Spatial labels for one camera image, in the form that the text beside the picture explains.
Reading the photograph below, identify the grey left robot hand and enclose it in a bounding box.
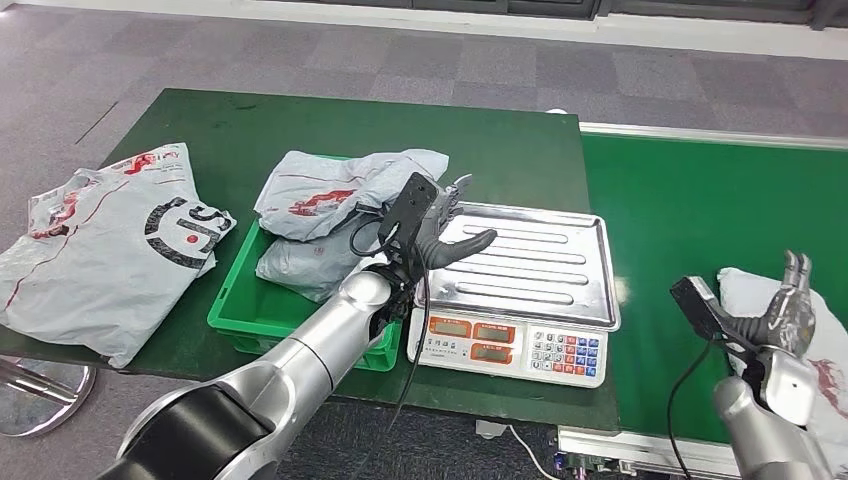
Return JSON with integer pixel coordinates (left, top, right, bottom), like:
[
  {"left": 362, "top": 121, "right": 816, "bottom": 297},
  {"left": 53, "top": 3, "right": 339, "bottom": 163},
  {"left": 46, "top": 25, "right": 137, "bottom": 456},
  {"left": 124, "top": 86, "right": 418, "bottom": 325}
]
[{"left": 422, "top": 173, "right": 499, "bottom": 270}]

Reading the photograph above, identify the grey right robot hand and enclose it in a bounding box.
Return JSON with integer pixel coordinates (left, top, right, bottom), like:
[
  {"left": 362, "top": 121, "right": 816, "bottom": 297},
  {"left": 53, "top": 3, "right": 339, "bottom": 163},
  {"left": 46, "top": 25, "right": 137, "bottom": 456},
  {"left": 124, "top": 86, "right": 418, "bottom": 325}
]
[{"left": 718, "top": 250, "right": 817, "bottom": 360}]

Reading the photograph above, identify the grey parcel small red print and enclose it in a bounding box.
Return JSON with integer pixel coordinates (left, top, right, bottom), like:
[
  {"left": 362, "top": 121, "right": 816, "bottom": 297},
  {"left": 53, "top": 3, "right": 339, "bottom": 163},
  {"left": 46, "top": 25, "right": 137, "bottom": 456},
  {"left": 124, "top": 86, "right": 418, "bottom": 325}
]
[{"left": 717, "top": 266, "right": 848, "bottom": 458}]

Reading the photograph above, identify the grey parcel large red print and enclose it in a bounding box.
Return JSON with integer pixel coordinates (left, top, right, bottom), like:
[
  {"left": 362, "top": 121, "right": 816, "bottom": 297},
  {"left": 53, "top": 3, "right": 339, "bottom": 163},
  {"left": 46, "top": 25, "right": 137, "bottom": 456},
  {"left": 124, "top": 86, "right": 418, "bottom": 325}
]
[{"left": 254, "top": 148, "right": 450, "bottom": 243}]

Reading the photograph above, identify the plain grey parcel bag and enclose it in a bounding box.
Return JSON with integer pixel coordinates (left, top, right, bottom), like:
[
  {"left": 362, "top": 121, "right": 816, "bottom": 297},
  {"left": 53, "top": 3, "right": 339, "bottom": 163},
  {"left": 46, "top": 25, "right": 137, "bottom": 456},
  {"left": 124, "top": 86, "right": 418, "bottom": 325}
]
[{"left": 255, "top": 218, "right": 392, "bottom": 305}]

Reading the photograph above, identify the green conveyor belt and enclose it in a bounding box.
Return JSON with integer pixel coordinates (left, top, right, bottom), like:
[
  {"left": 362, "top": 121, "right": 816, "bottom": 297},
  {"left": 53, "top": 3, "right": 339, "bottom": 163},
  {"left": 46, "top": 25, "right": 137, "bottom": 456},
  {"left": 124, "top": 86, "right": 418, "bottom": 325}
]
[{"left": 556, "top": 122, "right": 848, "bottom": 480}]

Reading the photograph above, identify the conveyor controller board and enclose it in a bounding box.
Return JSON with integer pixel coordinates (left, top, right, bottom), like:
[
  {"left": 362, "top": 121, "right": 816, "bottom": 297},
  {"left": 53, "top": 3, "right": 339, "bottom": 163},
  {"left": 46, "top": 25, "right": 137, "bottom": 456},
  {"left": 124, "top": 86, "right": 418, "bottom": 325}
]
[{"left": 555, "top": 450, "right": 637, "bottom": 480}]

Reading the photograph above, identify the large white parcel black logo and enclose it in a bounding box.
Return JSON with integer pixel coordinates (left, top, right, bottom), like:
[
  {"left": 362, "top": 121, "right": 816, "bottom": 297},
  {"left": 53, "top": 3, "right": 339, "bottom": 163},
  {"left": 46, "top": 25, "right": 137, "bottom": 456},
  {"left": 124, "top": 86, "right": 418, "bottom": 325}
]
[{"left": 0, "top": 142, "right": 238, "bottom": 370}]

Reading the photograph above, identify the black left wrist sensor plate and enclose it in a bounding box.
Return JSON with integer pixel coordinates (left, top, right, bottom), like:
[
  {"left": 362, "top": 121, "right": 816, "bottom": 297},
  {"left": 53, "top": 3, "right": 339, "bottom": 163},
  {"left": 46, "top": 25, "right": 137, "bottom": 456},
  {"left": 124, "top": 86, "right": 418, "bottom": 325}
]
[{"left": 377, "top": 172, "right": 440, "bottom": 256}]

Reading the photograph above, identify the black wrist sensor plate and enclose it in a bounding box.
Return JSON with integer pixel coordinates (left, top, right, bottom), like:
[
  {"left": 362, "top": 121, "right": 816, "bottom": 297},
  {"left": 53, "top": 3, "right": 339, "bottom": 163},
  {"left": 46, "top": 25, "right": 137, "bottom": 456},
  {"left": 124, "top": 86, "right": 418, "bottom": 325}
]
[
  {"left": 377, "top": 172, "right": 440, "bottom": 256},
  {"left": 669, "top": 276, "right": 737, "bottom": 346}
]

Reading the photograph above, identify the white scale with steel tray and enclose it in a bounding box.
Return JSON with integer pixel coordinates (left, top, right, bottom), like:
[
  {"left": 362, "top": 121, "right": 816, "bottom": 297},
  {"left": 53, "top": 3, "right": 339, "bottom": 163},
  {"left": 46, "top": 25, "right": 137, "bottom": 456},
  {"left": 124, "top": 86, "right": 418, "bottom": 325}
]
[{"left": 405, "top": 200, "right": 623, "bottom": 390}]

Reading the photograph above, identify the black right wrist sensor plate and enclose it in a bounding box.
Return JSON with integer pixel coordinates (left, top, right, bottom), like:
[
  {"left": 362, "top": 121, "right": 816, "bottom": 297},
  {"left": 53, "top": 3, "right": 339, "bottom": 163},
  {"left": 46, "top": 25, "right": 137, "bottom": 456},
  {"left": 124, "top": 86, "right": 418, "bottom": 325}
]
[{"left": 669, "top": 276, "right": 737, "bottom": 346}]

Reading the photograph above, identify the green plastic crate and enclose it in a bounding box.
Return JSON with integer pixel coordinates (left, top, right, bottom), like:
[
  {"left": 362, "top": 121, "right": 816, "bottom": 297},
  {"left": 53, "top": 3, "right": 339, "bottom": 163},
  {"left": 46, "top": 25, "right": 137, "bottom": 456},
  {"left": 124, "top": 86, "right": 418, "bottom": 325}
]
[{"left": 206, "top": 153, "right": 405, "bottom": 374}]

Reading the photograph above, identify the round chrome stool base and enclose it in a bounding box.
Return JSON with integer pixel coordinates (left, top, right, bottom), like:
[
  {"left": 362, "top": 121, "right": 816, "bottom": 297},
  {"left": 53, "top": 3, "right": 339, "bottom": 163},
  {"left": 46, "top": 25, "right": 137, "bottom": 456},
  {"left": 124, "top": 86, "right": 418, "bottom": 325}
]
[{"left": 0, "top": 357, "right": 97, "bottom": 439}]

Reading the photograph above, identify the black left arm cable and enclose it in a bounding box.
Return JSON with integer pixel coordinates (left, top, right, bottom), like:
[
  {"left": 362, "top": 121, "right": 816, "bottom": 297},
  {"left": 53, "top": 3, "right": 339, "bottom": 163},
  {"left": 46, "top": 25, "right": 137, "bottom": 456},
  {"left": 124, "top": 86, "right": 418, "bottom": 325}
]
[{"left": 349, "top": 217, "right": 432, "bottom": 480}]

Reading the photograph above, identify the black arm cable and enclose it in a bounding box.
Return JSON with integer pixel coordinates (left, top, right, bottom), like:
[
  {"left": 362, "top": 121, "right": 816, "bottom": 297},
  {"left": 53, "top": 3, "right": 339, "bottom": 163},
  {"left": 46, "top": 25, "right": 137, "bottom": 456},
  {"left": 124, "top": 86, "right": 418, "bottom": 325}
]
[
  {"left": 665, "top": 339, "right": 715, "bottom": 480},
  {"left": 349, "top": 217, "right": 432, "bottom": 480}
]

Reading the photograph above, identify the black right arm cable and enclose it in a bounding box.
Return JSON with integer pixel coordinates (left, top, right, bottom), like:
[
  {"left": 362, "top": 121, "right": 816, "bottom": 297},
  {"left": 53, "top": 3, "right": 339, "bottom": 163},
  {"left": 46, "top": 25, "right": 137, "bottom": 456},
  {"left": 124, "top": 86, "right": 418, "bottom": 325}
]
[{"left": 665, "top": 339, "right": 715, "bottom": 480}]

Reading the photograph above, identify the white power cable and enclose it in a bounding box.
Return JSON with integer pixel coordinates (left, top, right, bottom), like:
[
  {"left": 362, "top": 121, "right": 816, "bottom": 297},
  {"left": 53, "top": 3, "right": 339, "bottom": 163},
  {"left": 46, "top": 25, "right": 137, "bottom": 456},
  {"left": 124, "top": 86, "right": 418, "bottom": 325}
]
[{"left": 506, "top": 427, "right": 561, "bottom": 480}]

